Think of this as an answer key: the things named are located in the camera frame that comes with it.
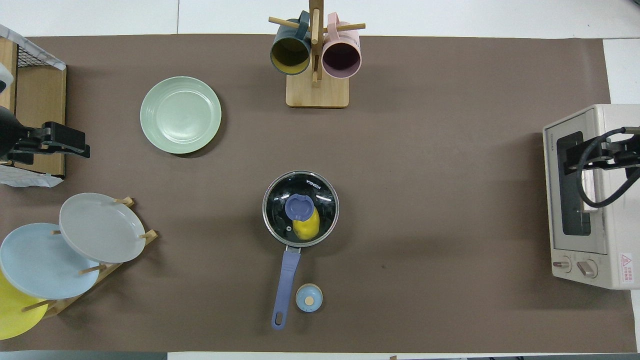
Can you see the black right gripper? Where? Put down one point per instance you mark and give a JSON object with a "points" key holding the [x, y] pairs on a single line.
{"points": [[622, 152]]}

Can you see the light wooden board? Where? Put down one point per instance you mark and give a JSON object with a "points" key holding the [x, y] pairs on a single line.
{"points": [[6, 52]]}

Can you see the glass lid with blue knob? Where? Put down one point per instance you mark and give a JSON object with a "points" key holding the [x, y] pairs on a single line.
{"points": [[299, 206]]}

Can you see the green plate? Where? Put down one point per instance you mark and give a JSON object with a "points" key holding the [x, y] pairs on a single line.
{"points": [[180, 115]]}

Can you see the pink mug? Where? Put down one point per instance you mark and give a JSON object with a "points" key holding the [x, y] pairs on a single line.
{"points": [[341, 57]]}

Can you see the grey plate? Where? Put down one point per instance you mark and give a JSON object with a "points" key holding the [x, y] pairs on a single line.
{"points": [[100, 227]]}

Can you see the wooden plate rack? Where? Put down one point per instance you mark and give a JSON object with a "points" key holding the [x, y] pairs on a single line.
{"points": [[151, 234]]}

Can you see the dark teal mug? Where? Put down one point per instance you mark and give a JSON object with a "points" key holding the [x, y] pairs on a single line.
{"points": [[290, 55]]}

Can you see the yellow plate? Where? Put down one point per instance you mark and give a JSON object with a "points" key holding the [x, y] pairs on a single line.
{"points": [[15, 315]]}

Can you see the white crumpled sheet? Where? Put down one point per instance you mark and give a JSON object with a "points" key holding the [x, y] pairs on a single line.
{"points": [[30, 180]]}

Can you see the grey patterned cloth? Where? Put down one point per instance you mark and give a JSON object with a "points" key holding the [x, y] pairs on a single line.
{"points": [[45, 57]]}

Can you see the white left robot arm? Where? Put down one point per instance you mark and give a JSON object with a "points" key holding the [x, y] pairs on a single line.
{"points": [[7, 130]]}

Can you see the wooden mug tree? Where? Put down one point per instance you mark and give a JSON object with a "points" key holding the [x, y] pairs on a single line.
{"points": [[317, 95]]}

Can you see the white toaster oven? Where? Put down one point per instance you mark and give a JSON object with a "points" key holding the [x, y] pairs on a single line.
{"points": [[580, 250]]}

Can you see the light blue plate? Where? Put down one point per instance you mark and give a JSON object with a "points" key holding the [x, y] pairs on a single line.
{"points": [[40, 262]]}

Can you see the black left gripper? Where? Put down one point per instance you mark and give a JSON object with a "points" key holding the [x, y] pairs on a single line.
{"points": [[30, 142]]}

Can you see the brown table mat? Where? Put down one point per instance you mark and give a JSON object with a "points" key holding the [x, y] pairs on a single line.
{"points": [[425, 175]]}

